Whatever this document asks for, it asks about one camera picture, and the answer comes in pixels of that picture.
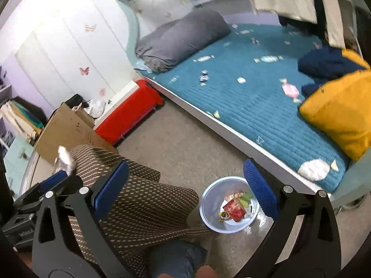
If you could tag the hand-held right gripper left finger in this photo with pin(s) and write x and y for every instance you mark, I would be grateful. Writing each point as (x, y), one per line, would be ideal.
(111, 188)

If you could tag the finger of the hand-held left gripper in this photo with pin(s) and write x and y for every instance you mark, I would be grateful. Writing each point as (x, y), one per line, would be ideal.
(53, 181)

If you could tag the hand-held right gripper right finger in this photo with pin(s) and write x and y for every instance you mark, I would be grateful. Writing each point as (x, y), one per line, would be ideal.
(259, 188)

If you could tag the green packet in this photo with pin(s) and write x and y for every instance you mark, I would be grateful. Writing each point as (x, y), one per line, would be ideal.
(245, 199)

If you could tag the silver wrapper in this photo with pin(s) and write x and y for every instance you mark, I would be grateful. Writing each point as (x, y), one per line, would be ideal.
(65, 160)

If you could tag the red snack packet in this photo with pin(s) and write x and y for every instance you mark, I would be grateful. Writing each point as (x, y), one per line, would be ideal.
(233, 210)

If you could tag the light blue plastic bin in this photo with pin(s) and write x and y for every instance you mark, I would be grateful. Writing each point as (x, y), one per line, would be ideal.
(208, 208)

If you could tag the person's right hand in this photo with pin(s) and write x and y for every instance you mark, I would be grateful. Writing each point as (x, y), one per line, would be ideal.
(206, 272)

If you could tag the white low cabinet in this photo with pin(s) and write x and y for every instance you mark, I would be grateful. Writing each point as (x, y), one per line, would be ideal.
(34, 168)

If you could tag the cardboard box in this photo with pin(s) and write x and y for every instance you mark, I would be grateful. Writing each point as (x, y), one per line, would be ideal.
(69, 130)

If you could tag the green hanging garment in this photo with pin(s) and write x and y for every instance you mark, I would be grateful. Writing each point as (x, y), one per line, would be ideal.
(30, 117)

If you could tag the cream hanging jacket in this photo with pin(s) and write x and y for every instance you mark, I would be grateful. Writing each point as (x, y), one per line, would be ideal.
(17, 120)

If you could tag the black hanging coat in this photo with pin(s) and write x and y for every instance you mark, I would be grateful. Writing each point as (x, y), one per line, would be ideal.
(33, 107)

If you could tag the red bench white top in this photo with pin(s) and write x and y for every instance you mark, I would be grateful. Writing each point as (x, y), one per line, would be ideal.
(130, 113)

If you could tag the white plastic bag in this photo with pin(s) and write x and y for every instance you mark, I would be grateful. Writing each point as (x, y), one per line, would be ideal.
(95, 107)

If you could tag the black clothes heap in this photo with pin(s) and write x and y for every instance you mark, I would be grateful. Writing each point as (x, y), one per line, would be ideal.
(74, 100)

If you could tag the person's jeans leg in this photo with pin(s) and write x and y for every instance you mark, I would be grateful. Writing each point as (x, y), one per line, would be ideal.
(176, 254)

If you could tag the teal bed mattress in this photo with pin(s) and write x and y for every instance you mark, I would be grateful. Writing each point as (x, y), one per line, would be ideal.
(246, 92)

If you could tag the pink flower sticker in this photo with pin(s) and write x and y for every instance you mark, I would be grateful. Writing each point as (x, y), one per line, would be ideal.
(102, 92)

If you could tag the yellow cushion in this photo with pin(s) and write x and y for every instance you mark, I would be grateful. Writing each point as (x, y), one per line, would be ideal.
(339, 113)

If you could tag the pink butterfly sticker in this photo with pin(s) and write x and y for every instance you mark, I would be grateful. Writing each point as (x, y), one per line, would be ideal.
(84, 70)

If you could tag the blue plaid pillow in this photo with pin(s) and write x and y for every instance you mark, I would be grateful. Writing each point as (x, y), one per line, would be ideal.
(143, 66)

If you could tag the white wardrobe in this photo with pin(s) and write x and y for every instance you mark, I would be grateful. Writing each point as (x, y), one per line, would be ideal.
(58, 49)

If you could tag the navy clothing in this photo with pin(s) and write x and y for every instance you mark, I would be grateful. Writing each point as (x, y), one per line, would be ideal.
(324, 63)

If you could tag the beige butterfly sticker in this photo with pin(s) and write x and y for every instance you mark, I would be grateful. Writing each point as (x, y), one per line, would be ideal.
(90, 28)

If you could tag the grey folded duvet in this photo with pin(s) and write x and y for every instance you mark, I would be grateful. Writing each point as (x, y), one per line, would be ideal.
(179, 37)

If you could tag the teal bunk bed frame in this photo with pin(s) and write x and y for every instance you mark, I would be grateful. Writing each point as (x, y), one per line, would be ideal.
(232, 136)

